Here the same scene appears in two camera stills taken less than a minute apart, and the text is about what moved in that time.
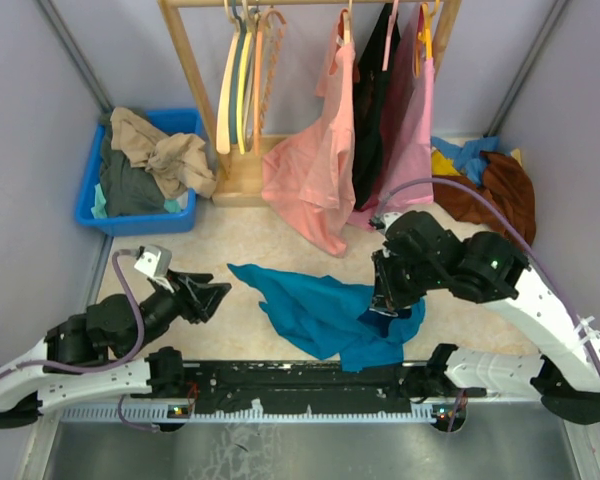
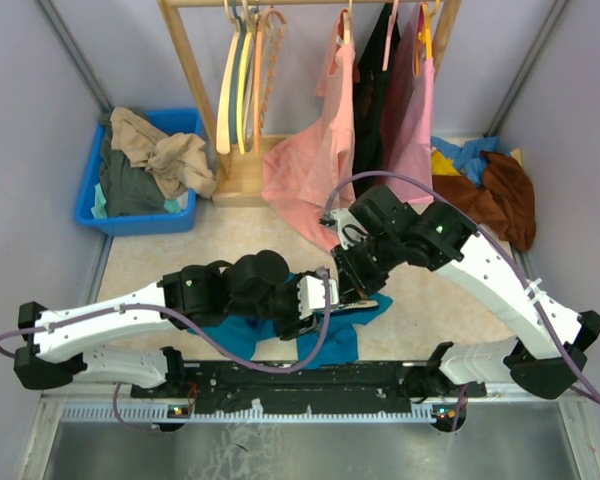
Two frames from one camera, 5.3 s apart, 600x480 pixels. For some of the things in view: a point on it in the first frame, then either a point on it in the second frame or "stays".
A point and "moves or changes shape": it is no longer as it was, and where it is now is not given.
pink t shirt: x=408 y=159 stays
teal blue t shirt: x=331 y=319 moves or changes shape
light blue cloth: x=467 y=157 stays
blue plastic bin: x=186 y=122 stays
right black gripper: x=387 y=296 -> x=353 y=285
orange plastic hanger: x=258 y=75 stays
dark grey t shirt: x=130 y=188 stays
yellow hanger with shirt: x=425 y=36 stays
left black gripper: x=197 y=303 -> x=295 y=327
